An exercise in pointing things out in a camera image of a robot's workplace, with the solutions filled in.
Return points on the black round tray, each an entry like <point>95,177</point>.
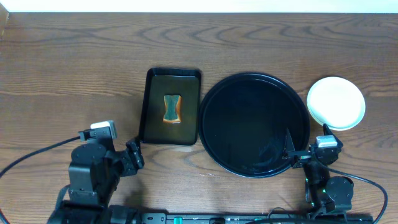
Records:
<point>244,121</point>

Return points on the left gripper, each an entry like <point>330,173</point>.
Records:
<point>133,157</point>

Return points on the orange green scrub sponge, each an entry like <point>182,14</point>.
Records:
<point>172,109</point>

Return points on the light blue plate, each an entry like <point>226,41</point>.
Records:
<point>336,102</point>

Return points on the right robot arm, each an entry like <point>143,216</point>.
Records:
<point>329,196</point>

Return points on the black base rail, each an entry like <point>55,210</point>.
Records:
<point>276,215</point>

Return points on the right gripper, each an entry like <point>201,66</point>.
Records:
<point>304,157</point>

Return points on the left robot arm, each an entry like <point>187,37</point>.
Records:
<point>94,173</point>

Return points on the black rectangular water tray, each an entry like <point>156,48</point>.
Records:
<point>161,81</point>

